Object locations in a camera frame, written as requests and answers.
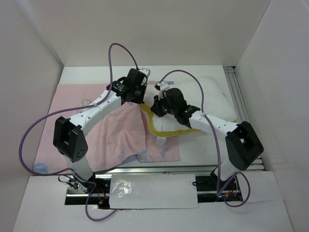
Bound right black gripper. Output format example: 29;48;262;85
151;92;177;117

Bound white pillow yellow edge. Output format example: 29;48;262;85
140;76;238;137

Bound pink blue printed pillowcase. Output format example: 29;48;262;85
33;84;181;174

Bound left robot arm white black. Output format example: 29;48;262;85
53;68;150;193

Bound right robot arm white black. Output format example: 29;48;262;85
151;87;264;189

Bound white cover plate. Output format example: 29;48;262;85
109;174;198;209

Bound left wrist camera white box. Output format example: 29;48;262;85
140;68;151;78

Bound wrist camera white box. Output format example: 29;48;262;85
155;81;169;91
140;68;151;78

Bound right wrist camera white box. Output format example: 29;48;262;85
155;81;169;91

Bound aluminium side rail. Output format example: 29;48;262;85
223;66;266;171

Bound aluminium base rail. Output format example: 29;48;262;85
95;165;216;174

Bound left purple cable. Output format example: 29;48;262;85
18;43;139;175

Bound purple cable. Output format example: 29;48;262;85
18;43;139;175
159;70;251;208

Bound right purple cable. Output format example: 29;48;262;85
159;70;251;208

